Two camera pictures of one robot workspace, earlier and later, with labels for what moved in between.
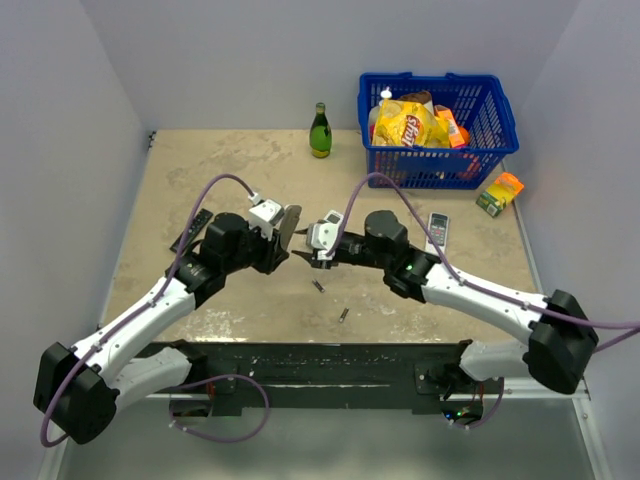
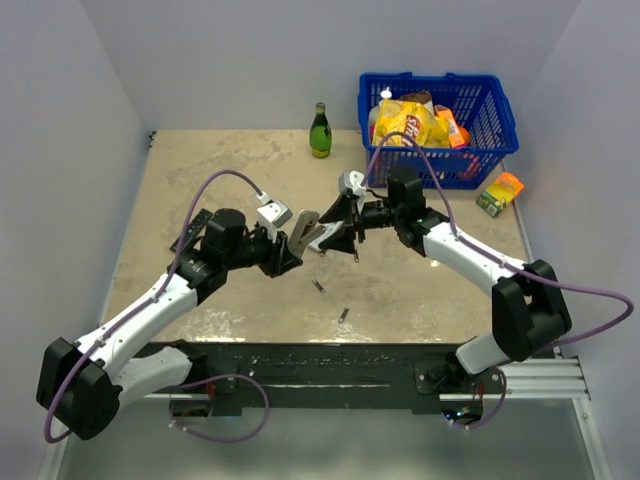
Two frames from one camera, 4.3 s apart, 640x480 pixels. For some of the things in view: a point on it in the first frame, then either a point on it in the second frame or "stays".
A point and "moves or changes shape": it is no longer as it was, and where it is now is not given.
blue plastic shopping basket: x=477 y=103 stays
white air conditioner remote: x=289 y=223 moves or changes shape
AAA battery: x=318 y=286 stays
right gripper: x=314 y=261 → x=347 y=210
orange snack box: x=456 y=136 stays
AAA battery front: x=343 y=315 stays
